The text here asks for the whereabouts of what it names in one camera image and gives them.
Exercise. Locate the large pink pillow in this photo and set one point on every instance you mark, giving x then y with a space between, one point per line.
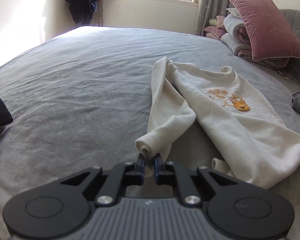
265 27

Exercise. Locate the bed with grey sheet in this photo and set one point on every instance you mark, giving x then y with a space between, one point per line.
77 85

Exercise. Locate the grey padded headboard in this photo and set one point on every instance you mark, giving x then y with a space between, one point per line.
298 30

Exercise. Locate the white printed sweatshirt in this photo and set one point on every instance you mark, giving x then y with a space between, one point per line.
215 120

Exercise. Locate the folded grey quilt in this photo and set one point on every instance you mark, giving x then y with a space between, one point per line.
236 37

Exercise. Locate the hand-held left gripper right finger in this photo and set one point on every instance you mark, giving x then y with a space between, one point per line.
155 170

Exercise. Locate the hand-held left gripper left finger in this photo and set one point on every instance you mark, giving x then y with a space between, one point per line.
142 168

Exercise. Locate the small pink pillow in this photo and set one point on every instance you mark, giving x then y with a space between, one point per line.
215 31

